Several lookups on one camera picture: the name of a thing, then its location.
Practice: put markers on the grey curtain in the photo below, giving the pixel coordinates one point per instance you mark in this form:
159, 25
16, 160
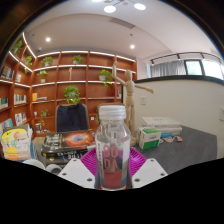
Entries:
168, 69

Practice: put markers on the stack of colourful books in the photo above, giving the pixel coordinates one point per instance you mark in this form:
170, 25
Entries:
15, 143

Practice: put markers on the wooden artist mannequin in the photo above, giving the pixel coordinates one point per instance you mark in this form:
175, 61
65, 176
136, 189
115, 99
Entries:
130, 90

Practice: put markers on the ceiling air vent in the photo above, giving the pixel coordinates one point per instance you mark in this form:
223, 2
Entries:
121, 22

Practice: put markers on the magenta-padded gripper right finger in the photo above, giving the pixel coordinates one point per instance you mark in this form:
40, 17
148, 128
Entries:
148, 171

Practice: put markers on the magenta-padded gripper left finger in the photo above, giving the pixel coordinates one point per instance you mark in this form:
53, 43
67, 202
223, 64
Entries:
78, 173

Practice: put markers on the clear plastic drink bottle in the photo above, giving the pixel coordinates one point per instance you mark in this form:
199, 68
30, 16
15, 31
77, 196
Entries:
113, 156

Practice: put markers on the branched ceiling lamp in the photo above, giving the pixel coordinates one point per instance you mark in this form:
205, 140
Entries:
110, 7

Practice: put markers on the stack of dark books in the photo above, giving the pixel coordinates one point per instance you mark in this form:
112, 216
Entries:
70, 141

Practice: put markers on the dark office chair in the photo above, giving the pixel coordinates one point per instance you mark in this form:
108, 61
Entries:
71, 118

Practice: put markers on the white wall switch plate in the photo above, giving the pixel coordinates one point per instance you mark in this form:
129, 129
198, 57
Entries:
143, 100
222, 114

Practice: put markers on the wooden shelf unit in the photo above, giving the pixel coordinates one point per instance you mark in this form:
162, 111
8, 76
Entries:
50, 86

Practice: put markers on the window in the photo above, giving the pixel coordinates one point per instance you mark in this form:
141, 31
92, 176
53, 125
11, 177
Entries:
208, 69

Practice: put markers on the recessed ceiling light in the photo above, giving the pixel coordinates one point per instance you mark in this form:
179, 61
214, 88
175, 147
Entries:
48, 39
132, 46

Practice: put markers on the black ceiling track rail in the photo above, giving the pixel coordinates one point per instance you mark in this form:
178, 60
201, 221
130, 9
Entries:
180, 55

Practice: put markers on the stack of flat white boxes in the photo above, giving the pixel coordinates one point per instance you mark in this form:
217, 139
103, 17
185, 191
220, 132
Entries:
163, 124

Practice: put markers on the green white box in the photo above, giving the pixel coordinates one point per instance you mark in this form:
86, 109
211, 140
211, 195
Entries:
149, 139

